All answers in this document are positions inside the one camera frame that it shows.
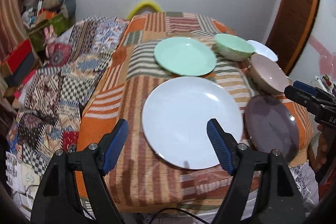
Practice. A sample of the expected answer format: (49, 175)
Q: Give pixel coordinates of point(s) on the orange striped patchwork tablecloth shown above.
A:
(141, 181)

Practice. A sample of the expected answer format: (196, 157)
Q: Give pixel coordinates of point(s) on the dark purple plate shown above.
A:
(270, 125)

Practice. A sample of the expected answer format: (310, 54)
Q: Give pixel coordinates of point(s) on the brown wooden door frame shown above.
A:
(291, 30)

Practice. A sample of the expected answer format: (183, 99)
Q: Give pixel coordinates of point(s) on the mint green bowl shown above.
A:
(233, 47)

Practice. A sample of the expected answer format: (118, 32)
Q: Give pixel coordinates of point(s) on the pink bowl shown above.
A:
(268, 76)

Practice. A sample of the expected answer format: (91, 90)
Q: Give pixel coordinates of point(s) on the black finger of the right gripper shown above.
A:
(314, 99)

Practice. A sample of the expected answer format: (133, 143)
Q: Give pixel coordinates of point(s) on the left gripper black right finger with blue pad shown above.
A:
(278, 199)

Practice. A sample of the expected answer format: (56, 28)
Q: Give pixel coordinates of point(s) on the large white plate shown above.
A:
(175, 116)

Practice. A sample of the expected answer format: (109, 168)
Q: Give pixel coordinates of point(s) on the pink toy rabbit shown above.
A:
(50, 37)

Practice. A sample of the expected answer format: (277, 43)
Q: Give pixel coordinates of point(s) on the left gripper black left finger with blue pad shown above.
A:
(73, 188)

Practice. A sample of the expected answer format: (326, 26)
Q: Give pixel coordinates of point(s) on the mint green plate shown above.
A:
(185, 56)

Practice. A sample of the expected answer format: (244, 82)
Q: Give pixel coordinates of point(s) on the multicolour patterned patchwork quilt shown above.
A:
(72, 100)

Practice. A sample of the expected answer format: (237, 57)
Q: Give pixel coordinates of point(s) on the small white plate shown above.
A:
(263, 50)

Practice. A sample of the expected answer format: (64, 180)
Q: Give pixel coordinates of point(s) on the person's right hand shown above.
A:
(326, 137)

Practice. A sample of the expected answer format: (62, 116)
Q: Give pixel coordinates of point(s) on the yellow fluffy chair back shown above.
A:
(144, 5)

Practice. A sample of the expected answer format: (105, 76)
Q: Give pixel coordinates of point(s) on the red flat box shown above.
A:
(11, 63)

